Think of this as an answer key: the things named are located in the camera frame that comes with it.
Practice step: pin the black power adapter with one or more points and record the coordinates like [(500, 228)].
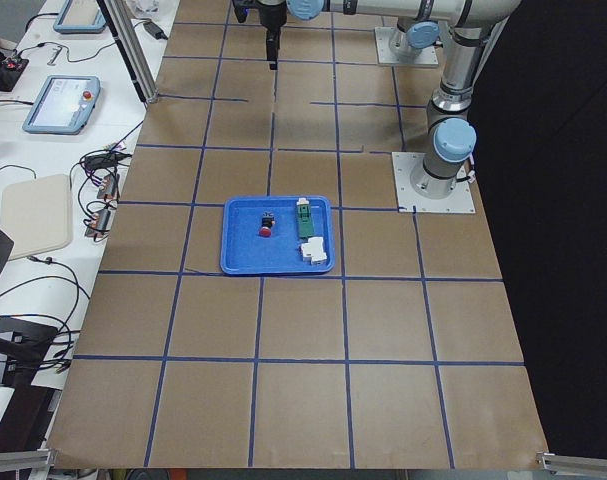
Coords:
[(155, 31)]

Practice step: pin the blue teach pendant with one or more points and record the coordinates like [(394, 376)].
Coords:
[(64, 105), (80, 17)]

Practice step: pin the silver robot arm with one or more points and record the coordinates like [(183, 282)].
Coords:
[(452, 138), (410, 37)]

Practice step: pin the upper usb hub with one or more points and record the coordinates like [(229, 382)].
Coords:
[(109, 187)]

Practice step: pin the far blue teach pendant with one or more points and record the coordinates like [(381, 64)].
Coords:
[(80, 17)]

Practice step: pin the white plastic connector block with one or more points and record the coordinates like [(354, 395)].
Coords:
[(313, 250)]

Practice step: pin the near blue teach pendant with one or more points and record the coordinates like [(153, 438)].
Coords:
[(64, 105)]

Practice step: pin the lower usb hub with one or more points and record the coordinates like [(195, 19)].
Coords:
[(98, 224)]

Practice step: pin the red push button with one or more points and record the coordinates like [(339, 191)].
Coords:
[(267, 224)]

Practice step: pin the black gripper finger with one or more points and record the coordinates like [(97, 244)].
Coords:
[(272, 44)]

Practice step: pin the aluminium frame post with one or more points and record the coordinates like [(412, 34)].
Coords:
[(117, 19)]

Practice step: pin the green circuit board module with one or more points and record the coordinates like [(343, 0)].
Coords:
[(304, 218)]

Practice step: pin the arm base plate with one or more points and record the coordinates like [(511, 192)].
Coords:
[(419, 192), (425, 59)]

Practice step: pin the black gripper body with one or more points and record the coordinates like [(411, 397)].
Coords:
[(272, 15)]

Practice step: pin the aluminium bracket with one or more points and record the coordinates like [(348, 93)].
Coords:
[(572, 464), (42, 458)]

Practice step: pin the near right aluminium bracket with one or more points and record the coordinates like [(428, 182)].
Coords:
[(572, 464)]

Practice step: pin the usb hub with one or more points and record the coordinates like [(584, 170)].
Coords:
[(109, 187), (98, 224)]

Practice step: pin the beige pad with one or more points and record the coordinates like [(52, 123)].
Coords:
[(37, 215)]

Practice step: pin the black camera stand base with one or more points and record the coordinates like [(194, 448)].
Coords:
[(23, 346)]

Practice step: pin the blue plastic tray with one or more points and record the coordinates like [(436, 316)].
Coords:
[(245, 252)]

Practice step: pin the near left aluminium bracket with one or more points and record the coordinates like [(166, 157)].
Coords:
[(42, 458)]

